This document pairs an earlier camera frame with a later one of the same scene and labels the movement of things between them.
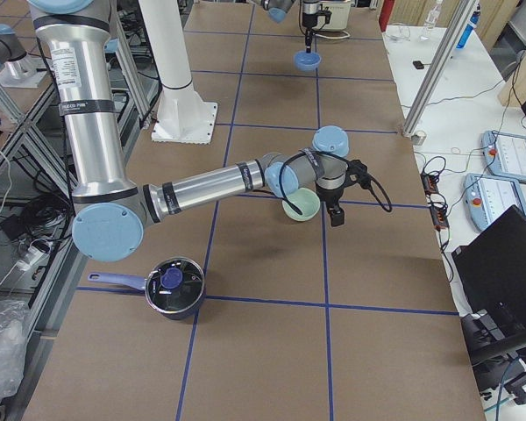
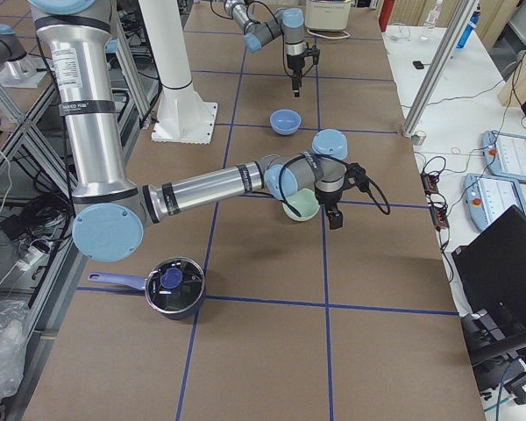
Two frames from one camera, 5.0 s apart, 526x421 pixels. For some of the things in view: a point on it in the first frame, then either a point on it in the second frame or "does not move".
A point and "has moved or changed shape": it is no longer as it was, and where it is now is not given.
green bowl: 307,201 does not move
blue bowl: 307,61 has moved or changed shape
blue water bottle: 470,27 does not move
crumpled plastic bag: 4,334 does not move
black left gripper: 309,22 to 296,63
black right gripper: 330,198 does not move
